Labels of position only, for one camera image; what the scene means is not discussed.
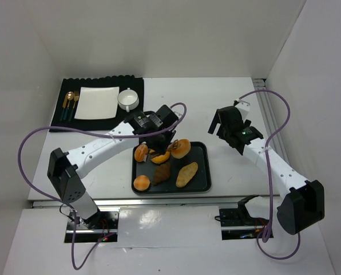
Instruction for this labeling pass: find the glazed donut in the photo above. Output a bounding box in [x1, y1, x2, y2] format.
[149, 150, 171, 164]
[170, 139, 191, 159]

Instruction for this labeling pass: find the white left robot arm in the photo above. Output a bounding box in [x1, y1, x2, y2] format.
[47, 105, 180, 227]

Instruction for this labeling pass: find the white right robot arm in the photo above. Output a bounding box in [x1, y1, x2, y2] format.
[208, 101, 325, 235]

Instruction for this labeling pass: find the oblong golden bread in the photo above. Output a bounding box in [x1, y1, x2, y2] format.
[176, 162, 199, 188]

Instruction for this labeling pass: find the round bun top left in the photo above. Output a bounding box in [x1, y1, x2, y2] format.
[134, 144, 148, 163]

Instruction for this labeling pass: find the round bun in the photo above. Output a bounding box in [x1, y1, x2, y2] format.
[133, 175, 150, 191]
[134, 144, 148, 163]

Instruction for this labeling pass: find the brown chocolate croissant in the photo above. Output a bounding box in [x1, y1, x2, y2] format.
[152, 162, 171, 186]

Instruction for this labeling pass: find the black serving tray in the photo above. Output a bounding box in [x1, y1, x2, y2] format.
[131, 142, 211, 195]

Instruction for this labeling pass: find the round bun bottom left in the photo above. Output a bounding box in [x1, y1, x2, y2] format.
[133, 175, 150, 191]

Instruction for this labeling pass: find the white square plate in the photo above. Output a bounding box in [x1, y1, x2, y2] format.
[74, 87, 120, 120]

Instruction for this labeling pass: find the gold fork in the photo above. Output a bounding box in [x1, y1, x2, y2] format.
[69, 91, 80, 121]

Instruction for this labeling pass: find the gold spoon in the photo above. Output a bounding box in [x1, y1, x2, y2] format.
[61, 92, 74, 121]

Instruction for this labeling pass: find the black placemat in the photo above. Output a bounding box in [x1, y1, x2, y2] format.
[51, 75, 144, 131]

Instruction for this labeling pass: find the white cup with handle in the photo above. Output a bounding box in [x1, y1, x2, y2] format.
[117, 89, 140, 113]

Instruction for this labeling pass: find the aluminium rail right side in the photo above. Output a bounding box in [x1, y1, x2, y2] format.
[252, 78, 289, 163]

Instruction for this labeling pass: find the aluminium rail front edge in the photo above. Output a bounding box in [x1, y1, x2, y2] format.
[31, 196, 254, 209]

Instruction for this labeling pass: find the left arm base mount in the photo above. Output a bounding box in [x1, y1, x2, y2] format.
[59, 205, 120, 234]

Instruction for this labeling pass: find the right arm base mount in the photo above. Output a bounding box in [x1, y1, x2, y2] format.
[214, 195, 268, 227]

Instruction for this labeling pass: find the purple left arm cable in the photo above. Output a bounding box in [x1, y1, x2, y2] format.
[17, 102, 188, 270]

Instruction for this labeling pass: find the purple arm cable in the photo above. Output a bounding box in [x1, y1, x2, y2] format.
[235, 89, 301, 260]
[17, 102, 188, 270]

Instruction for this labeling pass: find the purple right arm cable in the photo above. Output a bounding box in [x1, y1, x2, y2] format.
[235, 89, 301, 260]

